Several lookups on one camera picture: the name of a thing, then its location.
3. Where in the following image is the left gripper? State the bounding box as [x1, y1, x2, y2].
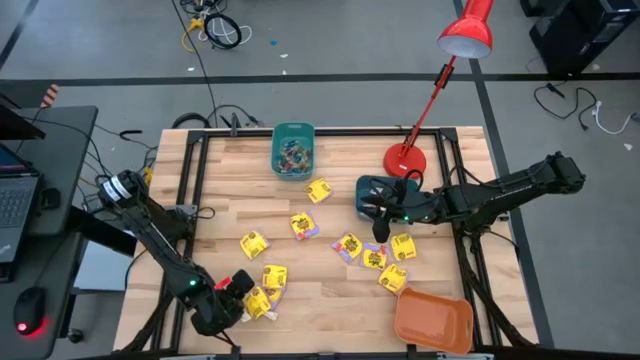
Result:
[192, 272, 256, 337]

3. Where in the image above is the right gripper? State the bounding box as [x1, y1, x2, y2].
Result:
[360, 187, 451, 245]

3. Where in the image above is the light teal plastic bin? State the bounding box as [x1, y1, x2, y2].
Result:
[270, 122, 317, 182]

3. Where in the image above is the orange plastic bin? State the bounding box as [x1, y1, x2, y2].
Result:
[393, 286, 475, 356]

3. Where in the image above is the dark teal plastic bin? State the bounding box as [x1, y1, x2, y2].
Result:
[355, 174, 421, 224]

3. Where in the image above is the grey box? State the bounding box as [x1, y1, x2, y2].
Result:
[73, 238, 139, 293]

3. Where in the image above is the black computer mouse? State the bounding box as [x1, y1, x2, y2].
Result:
[12, 286, 48, 337]

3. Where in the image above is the red desk lamp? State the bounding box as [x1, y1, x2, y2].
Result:
[383, 0, 495, 180]

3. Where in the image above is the small black desk device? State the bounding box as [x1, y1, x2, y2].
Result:
[39, 187, 63, 211]

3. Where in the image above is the dark desk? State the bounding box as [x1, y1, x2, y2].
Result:
[0, 104, 100, 360]

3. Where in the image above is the grey laptop computer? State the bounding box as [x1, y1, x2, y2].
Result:
[0, 141, 41, 251]

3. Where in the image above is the black computer tower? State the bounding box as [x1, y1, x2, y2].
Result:
[528, 0, 640, 77]

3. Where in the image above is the black flat screen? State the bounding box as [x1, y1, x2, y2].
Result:
[0, 92, 47, 141]

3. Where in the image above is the orange black striped marker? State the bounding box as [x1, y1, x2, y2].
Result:
[39, 83, 61, 110]

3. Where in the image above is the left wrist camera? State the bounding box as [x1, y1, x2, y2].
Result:
[217, 289, 246, 319]

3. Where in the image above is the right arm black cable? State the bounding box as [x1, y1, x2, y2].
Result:
[368, 168, 481, 201]

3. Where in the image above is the black looped floor cable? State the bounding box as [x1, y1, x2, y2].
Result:
[207, 103, 266, 129]

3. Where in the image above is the black cable with plug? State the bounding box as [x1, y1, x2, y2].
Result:
[533, 82, 599, 132]

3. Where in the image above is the white cable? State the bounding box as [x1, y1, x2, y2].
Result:
[197, 24, 254, 46]
[592, 99, 639, 136]

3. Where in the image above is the long black cable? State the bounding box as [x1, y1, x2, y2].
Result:
[172, 0, 220, 129]

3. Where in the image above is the black cable coil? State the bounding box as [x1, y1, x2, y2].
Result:
[203, 12, 244, 50]

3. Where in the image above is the yellow cable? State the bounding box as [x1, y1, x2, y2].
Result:
[180, 17, 206, 54]

